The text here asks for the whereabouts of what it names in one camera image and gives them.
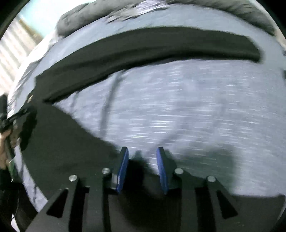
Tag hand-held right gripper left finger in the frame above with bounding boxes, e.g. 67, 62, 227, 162
26, 147, 129, 232

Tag grey crumpled shirt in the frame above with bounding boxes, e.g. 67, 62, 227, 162
105, 9, 139, 23

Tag person's left hand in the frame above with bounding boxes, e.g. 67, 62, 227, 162
0, 130, 12, 170

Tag striped beige curtain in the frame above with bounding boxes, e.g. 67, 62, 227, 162
0, 19, 45, 94

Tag black fleece pants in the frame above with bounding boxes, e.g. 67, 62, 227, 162
20, 27, 285, 232

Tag rolled dark grey duvet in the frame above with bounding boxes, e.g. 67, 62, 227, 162
56, 0, 275, 37

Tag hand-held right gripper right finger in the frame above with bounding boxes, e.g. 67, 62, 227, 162
156, 147, 246, 232

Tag blue patterned bed sheet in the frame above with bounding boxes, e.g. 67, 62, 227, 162
7, 4, 286, 212

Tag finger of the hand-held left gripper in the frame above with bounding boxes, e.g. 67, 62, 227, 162
0, 105, 37, 133

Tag purple patterned garment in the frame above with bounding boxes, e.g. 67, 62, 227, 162
132, 1, 170, 14

